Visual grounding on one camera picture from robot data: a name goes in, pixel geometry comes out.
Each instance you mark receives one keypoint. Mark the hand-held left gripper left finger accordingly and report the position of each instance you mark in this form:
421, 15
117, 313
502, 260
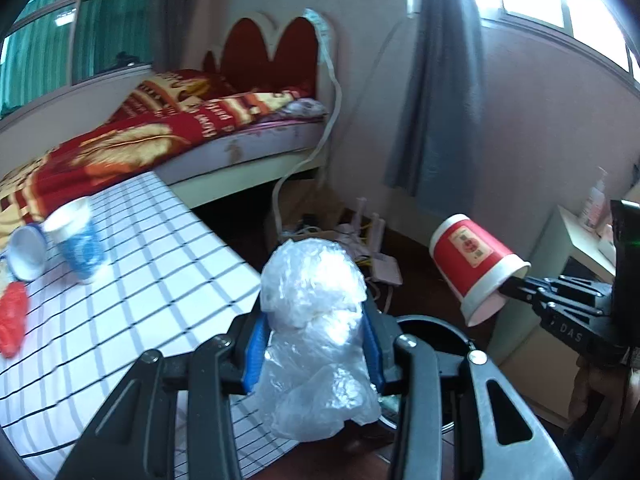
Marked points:
257, 355

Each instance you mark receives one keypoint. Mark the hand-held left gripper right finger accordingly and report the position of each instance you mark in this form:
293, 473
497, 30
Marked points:
372, 355

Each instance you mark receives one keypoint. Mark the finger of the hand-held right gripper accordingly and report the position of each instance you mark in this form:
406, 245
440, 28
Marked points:
525, 295
575, 282

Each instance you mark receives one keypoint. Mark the red paper cup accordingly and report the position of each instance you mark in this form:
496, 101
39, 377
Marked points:
470, 255

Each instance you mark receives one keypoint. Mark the black trash bin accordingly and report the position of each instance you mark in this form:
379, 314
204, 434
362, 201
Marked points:
440, 330

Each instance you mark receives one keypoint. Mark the clear plastic bag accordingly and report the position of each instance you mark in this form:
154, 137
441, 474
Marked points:
310, 300

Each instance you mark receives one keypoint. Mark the person's right hand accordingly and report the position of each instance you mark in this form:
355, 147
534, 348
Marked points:
590, 385

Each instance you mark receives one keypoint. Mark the pink packet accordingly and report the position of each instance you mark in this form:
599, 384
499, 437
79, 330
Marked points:
607, 240

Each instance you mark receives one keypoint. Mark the white pump bottle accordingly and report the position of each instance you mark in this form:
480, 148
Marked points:
595, 205

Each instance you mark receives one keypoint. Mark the cream nightstand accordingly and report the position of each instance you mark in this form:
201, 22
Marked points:
530, 370

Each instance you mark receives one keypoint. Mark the white router with antennas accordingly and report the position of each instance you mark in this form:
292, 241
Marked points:
387, 270

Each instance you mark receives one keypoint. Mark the white checkered tablecloth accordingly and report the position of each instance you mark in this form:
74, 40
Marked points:
150, 260

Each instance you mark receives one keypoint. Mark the cardboard box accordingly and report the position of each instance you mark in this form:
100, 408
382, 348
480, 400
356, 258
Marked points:
295, 205

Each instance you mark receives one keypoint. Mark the blue white patterned paper cup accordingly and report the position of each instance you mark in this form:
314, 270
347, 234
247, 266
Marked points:
77, 247

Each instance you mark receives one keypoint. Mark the grey curtain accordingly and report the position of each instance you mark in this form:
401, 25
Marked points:
440, 85
190, 10

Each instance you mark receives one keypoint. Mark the red plastic wrapper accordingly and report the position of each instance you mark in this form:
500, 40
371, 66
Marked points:
12, 317

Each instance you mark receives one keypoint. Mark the grey floral pillow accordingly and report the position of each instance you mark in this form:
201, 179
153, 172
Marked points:
305, 107

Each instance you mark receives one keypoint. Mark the red gold printed blanket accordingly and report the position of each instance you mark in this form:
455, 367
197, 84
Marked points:
125, 135

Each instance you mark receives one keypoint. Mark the white bed with red headboard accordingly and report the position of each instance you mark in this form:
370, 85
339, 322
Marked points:
295, 55

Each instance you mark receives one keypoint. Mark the window with green netting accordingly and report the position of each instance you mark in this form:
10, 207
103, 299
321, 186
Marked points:
75, 35

